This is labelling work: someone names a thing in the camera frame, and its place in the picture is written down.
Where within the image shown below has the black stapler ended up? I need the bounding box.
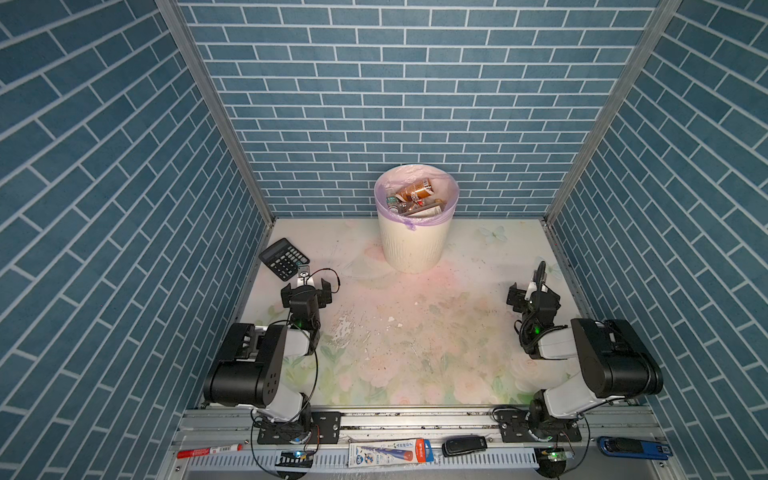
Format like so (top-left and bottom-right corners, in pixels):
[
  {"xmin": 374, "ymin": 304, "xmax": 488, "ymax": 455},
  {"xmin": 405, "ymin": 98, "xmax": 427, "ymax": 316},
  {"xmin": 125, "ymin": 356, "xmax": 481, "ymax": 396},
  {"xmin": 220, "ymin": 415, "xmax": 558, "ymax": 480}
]
[{"xmin": 441, "ymin": 435, "xmax": 488, "ymax": 457}]

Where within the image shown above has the purple plastic bin liner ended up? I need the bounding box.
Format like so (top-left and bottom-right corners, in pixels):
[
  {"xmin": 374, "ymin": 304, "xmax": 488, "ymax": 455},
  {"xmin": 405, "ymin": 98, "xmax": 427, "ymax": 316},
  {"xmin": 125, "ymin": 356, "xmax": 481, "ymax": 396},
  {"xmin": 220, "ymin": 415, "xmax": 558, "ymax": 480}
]
[{"xmin": 374, "ymin": 164, "xmax": 460, "ymax": 230}]

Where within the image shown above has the aluminium rail frame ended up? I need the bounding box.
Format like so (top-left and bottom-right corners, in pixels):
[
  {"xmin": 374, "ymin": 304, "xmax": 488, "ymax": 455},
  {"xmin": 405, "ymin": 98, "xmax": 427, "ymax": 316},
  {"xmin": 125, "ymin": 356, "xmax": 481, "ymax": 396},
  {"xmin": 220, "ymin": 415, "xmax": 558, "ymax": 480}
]
[{"xmin": 158, "ymin": 405, "xmax": 684, "ymax": 479}]

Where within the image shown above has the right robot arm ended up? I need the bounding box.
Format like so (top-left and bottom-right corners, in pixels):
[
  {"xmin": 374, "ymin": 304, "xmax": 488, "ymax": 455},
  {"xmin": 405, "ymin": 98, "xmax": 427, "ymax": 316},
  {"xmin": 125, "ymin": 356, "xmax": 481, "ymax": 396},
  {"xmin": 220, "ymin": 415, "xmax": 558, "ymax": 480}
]
[{"xmin": 491, "ymin": 282, "xmax": 663, "ymax": 443}]

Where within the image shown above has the frosted clear square bottle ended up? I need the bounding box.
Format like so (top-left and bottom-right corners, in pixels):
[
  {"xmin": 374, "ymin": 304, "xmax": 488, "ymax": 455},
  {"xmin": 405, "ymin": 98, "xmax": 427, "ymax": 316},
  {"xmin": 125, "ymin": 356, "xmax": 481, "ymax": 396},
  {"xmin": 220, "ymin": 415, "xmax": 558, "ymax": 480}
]
[{"xmin": 407, "ymin": 203, "xmax": 443, "ymax": 218}]

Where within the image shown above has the packaged toothbrush box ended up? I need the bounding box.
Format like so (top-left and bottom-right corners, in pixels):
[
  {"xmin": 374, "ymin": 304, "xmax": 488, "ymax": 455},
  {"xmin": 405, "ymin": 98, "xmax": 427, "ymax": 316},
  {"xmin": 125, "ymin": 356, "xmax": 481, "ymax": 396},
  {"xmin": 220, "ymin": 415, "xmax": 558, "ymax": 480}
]
[{"xmin": 347, "ymin": 438, "xmax": 435, "ymax": 468}]

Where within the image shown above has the brown coffee bottle upright-lying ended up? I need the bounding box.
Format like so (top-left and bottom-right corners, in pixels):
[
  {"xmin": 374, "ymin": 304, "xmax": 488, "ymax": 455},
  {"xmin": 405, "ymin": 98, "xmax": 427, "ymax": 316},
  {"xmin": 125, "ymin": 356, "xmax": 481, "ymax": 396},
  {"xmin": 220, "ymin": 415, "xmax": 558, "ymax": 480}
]
[{"xmin": 395, "ymin": 178, "xmax": 435, "ymax": 203}]

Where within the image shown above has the white ribbed trash bin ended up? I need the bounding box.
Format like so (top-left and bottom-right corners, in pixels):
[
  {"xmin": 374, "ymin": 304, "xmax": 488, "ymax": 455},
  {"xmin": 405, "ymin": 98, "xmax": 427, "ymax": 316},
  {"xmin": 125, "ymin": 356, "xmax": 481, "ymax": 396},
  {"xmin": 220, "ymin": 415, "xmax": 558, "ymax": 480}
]
[{"xmin": 378, "ymin": 202, "xmax": 452, "ymax": 273}]

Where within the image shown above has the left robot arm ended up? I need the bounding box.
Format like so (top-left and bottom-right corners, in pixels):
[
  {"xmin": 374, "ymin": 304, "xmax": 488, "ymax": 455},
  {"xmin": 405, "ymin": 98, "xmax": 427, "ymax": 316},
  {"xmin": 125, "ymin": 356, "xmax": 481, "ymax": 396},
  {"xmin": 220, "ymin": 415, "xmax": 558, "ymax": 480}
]
[{"xmin": 203, "ymin": 279, "xmax": 340, "ymax": 445}]

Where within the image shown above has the red marker pen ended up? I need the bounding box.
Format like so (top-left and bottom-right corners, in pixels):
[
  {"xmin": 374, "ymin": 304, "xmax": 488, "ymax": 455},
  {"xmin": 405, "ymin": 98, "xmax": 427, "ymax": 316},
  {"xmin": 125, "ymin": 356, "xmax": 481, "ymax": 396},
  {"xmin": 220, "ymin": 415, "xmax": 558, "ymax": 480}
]
[{"xmin": 176, "ymin": 443, "xmax": 243, "ymax": 460}]

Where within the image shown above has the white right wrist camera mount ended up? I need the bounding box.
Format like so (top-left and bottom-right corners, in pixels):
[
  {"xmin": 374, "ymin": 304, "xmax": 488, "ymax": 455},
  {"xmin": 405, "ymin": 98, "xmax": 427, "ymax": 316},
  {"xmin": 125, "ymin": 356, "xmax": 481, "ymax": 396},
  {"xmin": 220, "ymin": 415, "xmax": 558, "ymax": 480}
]
[{"xmin": 525, "ymin": 281, "xmax": 549, "ymax": 301}]

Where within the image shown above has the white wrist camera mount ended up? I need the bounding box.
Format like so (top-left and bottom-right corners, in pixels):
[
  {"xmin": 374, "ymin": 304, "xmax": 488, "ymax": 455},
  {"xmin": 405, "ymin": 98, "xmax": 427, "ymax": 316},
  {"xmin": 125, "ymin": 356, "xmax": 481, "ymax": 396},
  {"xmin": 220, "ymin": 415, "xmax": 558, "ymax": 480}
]
[
  {"xmin": 296, "ymin": 264, "xmax": 315, "ymax": 287},
  {"xmin": 525, "ymin": 281, "xmax": 549, "ymax": 301}
]

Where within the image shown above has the black desk calculator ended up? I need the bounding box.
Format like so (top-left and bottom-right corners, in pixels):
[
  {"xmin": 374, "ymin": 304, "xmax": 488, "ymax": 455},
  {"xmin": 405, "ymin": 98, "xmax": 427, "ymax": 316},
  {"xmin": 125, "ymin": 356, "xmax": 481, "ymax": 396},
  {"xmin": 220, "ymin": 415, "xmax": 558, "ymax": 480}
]
[{"xmin": 258, "ymin": 238, "xmax": 310, "ymax": 281}]

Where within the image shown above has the blue utility knife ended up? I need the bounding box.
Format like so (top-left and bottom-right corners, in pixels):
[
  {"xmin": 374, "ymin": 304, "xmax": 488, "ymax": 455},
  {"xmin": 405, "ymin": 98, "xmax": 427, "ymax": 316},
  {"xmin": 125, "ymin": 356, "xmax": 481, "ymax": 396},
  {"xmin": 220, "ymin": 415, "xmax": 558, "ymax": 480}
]
[{"xmin": 597, "ymin": 436, "xmax": 673, "ymax": 461}]

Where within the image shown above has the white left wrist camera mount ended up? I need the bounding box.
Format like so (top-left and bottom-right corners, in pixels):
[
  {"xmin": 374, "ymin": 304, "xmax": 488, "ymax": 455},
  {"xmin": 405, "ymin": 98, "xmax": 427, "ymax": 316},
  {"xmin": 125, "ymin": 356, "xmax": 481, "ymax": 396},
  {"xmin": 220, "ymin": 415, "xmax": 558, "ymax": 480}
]
[{"xmin": 296, "ymin": 264, "xmax": 315, "ymax": 287}]

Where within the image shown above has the clear bottle green white label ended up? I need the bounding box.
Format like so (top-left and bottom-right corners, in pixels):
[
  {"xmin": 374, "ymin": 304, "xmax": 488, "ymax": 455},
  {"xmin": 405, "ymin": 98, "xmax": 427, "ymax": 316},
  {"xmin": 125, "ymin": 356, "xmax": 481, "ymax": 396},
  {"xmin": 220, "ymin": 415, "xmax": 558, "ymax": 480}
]
[{"xmin": 386, "ymin": 195, "xmax": 411, "ymax": 214}]

